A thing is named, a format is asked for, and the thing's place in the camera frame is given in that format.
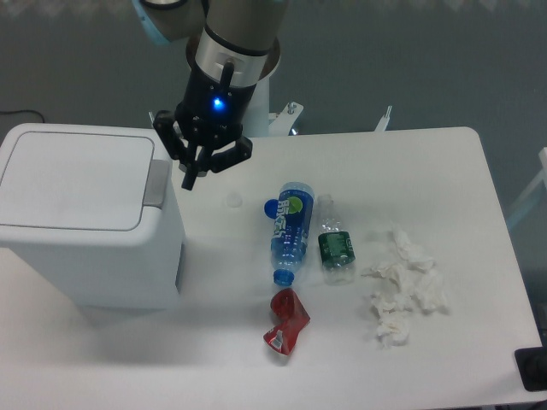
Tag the white trash can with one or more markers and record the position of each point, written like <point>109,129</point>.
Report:
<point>93,210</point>

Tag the white bottle cap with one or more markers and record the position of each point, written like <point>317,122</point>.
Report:
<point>234,200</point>

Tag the blue plastic bottle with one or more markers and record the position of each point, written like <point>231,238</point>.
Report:
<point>290,236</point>

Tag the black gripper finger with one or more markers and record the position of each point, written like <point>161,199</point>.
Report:
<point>241,151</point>
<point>185,154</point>

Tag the crumpled white tissue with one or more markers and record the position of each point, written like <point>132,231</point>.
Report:
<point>407,282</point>

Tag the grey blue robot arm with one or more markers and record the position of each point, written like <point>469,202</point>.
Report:
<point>247,27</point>

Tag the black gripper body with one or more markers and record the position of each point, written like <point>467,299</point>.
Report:
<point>201,87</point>

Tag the black device at edge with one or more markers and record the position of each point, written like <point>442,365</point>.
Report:
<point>531,363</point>

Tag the crushed red can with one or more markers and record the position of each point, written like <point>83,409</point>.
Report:
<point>292,317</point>

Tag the blue bottle cap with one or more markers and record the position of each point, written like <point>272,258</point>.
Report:
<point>270,208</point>

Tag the clear bottle green label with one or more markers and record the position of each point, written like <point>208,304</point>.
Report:
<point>336,250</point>

